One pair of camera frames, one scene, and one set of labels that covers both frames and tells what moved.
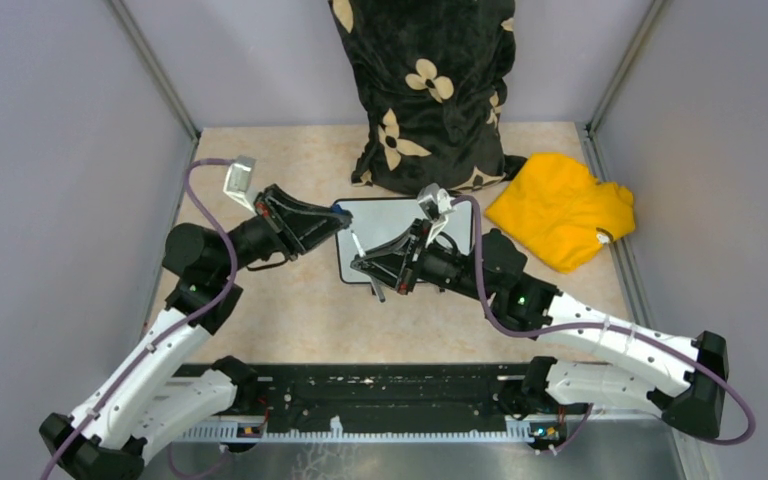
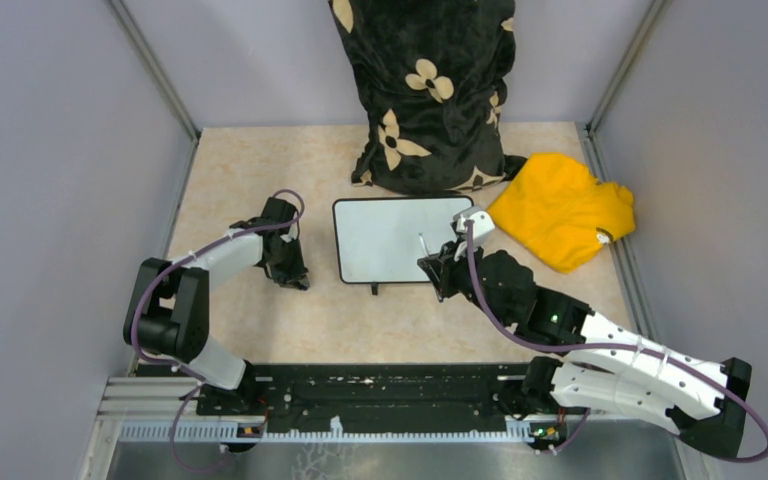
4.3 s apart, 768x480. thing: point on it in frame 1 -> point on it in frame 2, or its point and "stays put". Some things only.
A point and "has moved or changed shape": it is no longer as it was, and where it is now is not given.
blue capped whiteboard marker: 358,244 has moved or changed shape
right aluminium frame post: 652,17 stays put
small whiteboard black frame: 377,223 stays put
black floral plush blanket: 433,76 stays put
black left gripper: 315,223 -> 289,278
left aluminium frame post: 158,68 stays put
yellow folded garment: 555,206 stays put
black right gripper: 392,261 -> 443,268
